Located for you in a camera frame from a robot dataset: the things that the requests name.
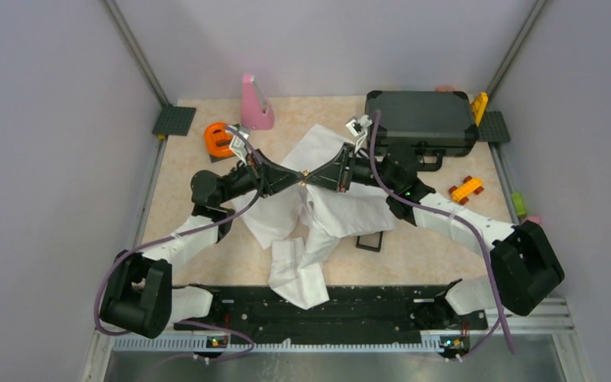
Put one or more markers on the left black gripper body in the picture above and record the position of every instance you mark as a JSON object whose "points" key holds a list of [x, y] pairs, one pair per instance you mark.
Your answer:
{"points": [[248, 178]]}

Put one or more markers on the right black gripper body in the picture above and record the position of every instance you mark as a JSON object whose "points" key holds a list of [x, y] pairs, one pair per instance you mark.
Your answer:
{"points": [[361, 170]]}

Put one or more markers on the white garment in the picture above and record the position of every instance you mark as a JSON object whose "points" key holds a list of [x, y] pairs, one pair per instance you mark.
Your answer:
{"points": [[302, 226]]}

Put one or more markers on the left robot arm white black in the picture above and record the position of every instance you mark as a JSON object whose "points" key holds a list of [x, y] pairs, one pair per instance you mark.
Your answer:
{"points": [[136, 294]]}

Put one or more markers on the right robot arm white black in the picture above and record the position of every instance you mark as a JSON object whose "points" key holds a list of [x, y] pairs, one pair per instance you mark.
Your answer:
{"points": [[522, 267]]}

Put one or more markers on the orange tape dispenser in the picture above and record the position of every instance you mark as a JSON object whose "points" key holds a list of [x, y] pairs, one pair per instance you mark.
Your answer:
{"points": [[216, 137]]}

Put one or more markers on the pink wedge stand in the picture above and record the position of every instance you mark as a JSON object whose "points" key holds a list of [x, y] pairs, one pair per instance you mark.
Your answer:
{"points": [[256, 110]]}

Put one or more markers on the black hard case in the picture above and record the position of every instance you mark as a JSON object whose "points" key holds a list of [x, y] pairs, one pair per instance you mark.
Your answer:
{"points": [[435, 124]]}

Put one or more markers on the left grey baseplate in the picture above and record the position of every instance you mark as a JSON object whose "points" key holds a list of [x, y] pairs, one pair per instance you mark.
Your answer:
{"points": [[174, 120]]}

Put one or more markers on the grey baseplate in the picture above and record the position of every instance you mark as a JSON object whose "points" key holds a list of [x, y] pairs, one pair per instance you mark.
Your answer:
{"points": [[174, 120], [493, 128]]}

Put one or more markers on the yellow toy car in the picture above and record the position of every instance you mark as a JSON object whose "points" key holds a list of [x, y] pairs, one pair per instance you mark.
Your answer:
{"points": [[461, 193]]}

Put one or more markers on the right grey baseplate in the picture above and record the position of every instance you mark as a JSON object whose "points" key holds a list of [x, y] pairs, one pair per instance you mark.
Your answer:
{"points": [[493, 128]]}

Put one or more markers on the green pink toy blocks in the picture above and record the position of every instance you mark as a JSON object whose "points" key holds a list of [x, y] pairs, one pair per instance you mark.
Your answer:
{"points": [[521, 211]]}

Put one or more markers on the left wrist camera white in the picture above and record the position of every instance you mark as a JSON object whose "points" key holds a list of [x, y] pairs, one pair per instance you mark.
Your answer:
{"points": [[239, 144]]}

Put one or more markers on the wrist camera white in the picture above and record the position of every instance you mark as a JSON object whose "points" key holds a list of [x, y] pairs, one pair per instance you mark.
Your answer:
{"points": [[239, 144], [359, 128]]}

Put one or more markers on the grey square base plate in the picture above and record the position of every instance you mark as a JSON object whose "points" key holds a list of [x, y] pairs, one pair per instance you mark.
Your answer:
{"points": [[220, 155]]}

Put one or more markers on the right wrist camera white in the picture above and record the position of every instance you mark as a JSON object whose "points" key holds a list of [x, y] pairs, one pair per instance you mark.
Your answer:
{"points": [[359, 128]]}

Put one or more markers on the black square frame near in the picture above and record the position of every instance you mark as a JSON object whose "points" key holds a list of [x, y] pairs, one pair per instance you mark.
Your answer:
{"points": [[370, 242]]}

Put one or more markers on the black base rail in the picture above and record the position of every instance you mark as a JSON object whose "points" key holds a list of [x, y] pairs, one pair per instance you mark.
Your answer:
{"points": [[354, 315]]}

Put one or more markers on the yellow toy bracket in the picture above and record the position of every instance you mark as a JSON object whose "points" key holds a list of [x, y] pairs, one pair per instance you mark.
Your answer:
{"points": [[478, 107]]}

